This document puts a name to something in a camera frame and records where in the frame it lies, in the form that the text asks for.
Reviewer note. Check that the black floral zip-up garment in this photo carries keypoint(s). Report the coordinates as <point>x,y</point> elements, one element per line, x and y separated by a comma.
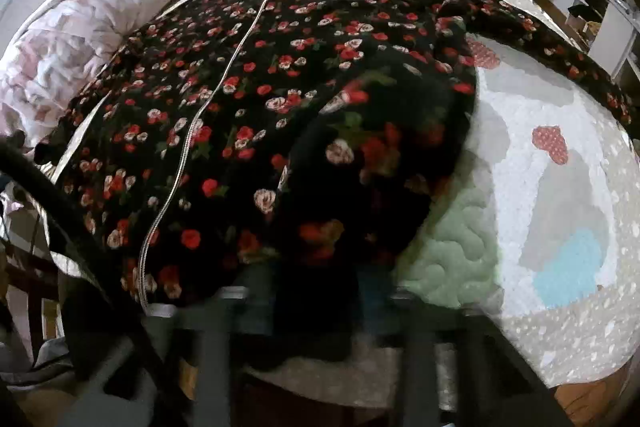
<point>320,107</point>

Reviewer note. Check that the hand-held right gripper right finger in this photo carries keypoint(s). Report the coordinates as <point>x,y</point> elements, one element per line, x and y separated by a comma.
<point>380,312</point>

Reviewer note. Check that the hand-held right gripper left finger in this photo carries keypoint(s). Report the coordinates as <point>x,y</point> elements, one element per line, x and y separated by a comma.
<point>220,357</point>

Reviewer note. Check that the heart patterned quilted bedspread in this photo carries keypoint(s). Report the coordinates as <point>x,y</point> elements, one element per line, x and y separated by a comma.
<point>550,207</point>

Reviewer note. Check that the white storage shelf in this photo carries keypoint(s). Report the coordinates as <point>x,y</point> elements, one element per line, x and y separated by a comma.
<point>610,17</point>

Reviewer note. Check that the wooden chair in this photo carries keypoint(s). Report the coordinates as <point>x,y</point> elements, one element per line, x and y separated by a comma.
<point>30,287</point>

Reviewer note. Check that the pink crumpled comforter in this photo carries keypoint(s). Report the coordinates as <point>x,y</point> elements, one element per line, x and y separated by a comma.
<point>75,32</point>

